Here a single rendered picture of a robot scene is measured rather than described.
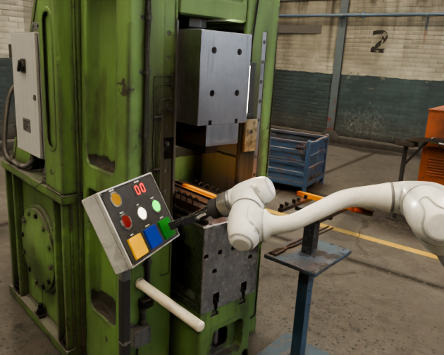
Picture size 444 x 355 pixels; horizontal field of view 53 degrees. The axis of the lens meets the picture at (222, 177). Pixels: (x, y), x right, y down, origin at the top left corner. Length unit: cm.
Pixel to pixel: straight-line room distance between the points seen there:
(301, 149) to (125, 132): 405
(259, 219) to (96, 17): 128
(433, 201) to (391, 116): 827
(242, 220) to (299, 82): 905
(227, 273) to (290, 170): 376
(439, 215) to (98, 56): 160
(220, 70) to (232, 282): 104
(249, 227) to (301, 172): 446
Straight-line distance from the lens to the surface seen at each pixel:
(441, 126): 530
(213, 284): 221
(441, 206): 136
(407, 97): 953
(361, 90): 979
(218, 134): 204
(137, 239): 161
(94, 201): 156
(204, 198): 218
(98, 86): 224
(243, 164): 239
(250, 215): 142
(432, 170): 535
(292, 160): 583
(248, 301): 246
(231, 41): 204
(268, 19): 243
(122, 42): 194
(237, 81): 208
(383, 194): 154
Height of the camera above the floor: 166
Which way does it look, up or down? 15 degrees down
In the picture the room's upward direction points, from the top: 3 degrees clockwise
